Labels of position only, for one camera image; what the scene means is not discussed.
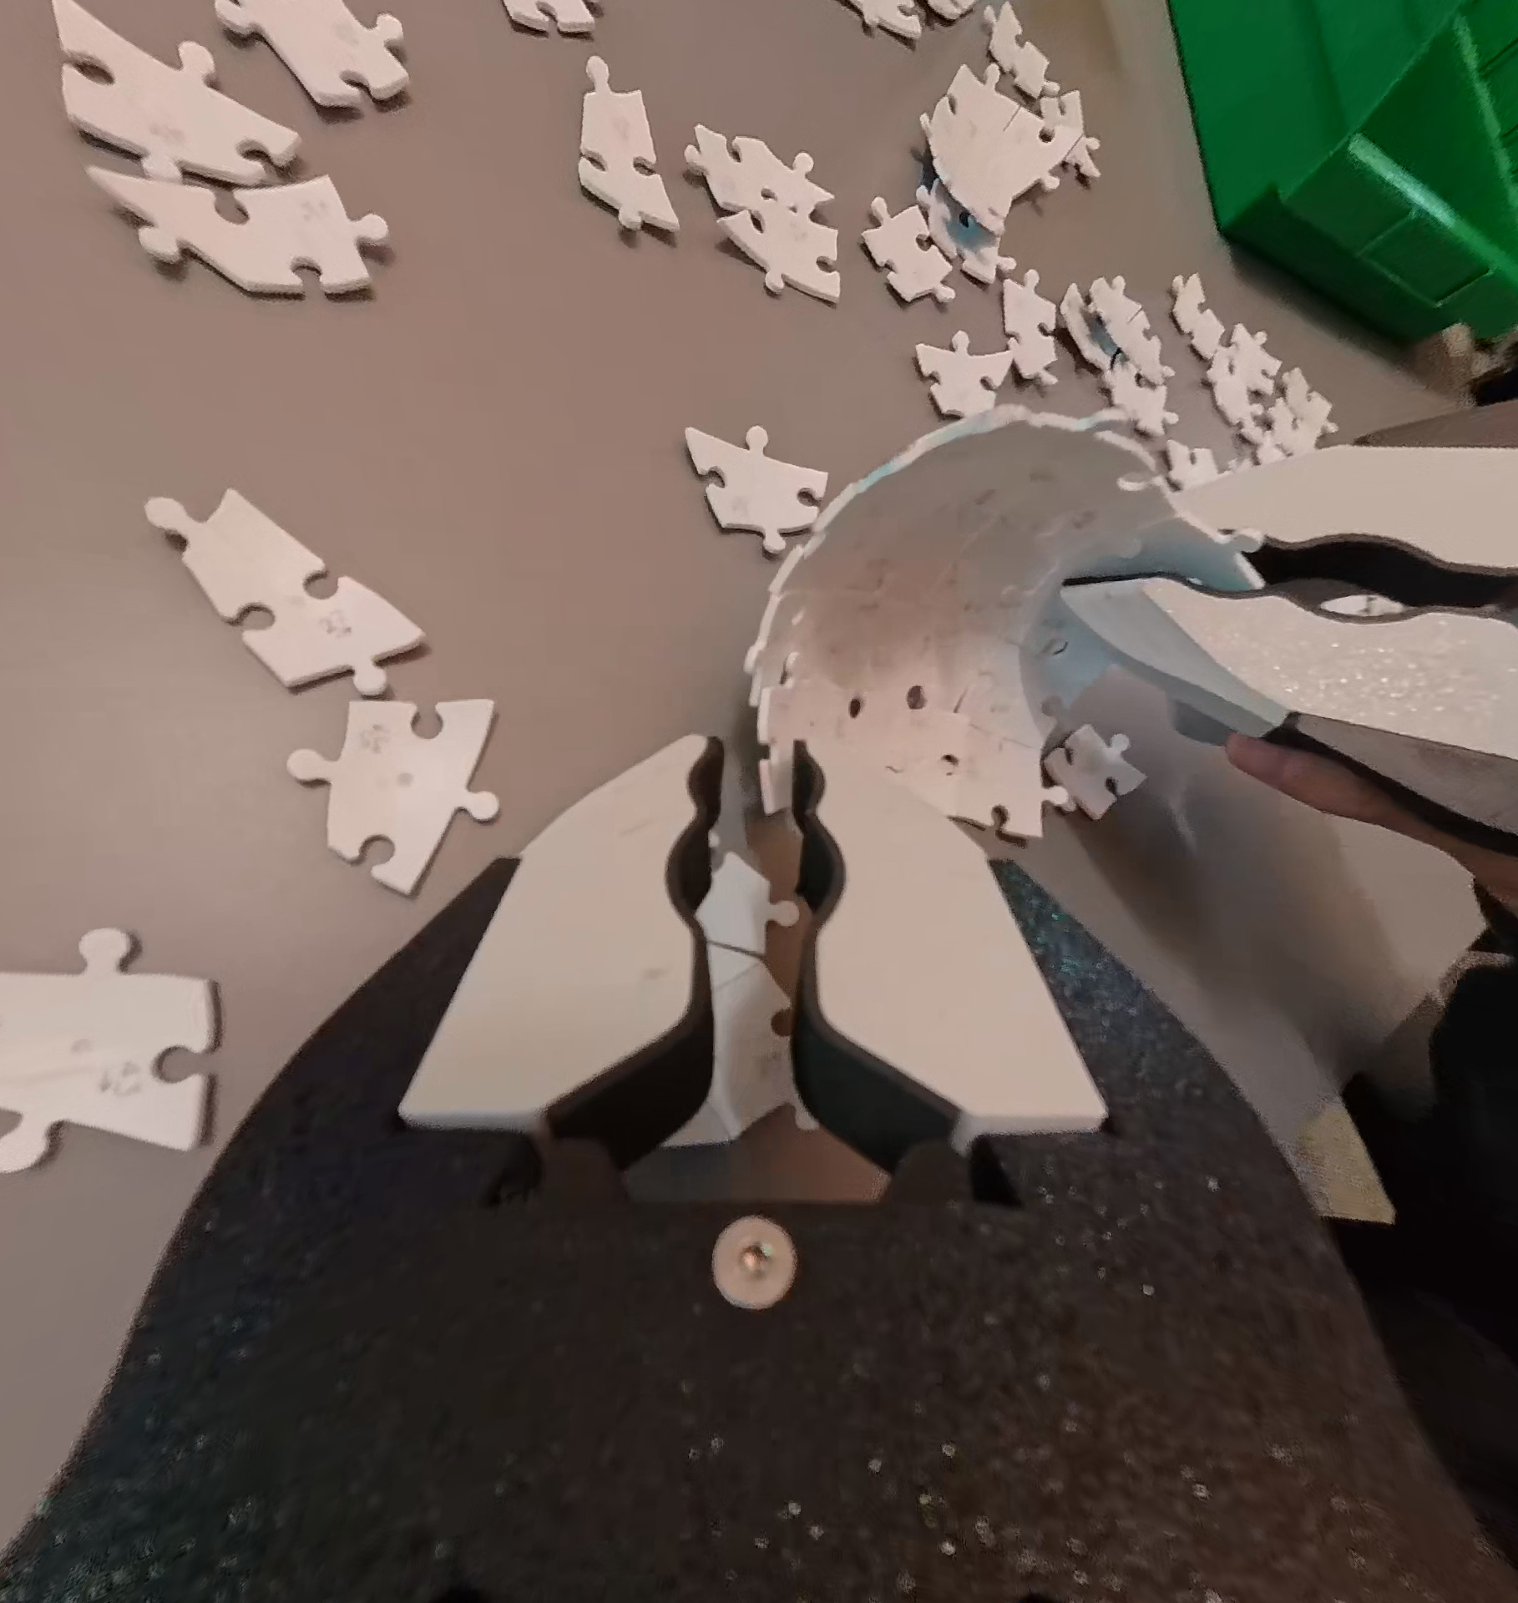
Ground person's dark clothing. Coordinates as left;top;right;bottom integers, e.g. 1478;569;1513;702
1341;875;1518;1603

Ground scattered white puzzle pieces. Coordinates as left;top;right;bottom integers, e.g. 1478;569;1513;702
0;0;1343;1178

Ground partly built puzzle ball shell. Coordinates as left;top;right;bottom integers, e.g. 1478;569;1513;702
740;407;1268;840

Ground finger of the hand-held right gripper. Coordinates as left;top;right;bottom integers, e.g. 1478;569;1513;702
1056;576;1518;767
1179;438;1518;592

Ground green plastic bin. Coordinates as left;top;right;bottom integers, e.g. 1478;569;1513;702
1166;0;1518;346

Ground person's right hand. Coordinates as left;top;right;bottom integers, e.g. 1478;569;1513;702
1224;732;1518;940

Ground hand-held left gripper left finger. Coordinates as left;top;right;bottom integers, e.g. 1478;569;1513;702
395;734;726;1141

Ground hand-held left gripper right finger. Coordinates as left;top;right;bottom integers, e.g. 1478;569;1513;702
790;739;1110;1141

